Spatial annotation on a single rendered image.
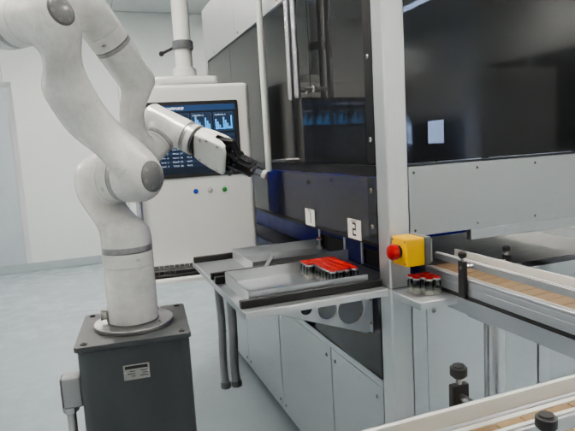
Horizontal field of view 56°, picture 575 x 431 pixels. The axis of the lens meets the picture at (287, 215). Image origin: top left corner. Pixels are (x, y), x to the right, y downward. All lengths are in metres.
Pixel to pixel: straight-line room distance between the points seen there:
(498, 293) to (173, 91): 1.51
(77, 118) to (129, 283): 0.39
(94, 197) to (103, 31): 0.38
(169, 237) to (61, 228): 4.61
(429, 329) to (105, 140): 0.98
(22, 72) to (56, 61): 5.68
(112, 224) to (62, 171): 5.47
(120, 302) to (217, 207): 1.03
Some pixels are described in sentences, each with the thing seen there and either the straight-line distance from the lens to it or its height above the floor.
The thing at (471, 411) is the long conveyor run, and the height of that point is 0.96.
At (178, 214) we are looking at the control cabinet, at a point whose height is 1.02.
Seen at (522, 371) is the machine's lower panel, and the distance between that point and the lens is 1.83.
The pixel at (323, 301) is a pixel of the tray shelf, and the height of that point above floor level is 0.88.
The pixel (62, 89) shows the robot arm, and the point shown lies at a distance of 1.23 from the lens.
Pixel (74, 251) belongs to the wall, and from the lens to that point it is 6.87.
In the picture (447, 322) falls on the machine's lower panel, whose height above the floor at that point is 0.76.
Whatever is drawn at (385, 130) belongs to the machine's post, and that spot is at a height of 1.30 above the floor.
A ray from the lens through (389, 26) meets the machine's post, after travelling 1.45.
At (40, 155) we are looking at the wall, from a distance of 6.79.
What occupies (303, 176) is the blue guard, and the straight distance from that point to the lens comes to 1.93.
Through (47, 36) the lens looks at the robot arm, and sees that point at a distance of 1.16.
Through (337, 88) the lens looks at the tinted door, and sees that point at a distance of 1.67.
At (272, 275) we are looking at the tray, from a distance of 1.66.
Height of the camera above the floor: 1.28
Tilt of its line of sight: 7 degrees down
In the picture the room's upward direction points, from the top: 3 degrees counter-clockwise
